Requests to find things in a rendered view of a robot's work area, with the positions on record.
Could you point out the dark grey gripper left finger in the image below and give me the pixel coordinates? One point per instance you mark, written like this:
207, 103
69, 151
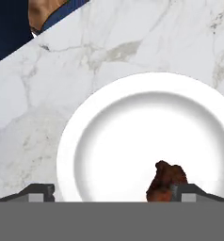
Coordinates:
38, 191

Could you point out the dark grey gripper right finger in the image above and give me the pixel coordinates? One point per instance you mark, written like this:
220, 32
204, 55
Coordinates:
192, 192

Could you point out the brown chicken drumstick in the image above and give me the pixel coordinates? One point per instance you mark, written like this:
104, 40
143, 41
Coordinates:
165, 183

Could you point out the white round plate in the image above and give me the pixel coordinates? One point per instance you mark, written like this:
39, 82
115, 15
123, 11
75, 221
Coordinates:
142, 138

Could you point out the wooden stool with blue frame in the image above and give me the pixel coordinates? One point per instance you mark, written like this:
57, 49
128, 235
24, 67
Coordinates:
43, 12

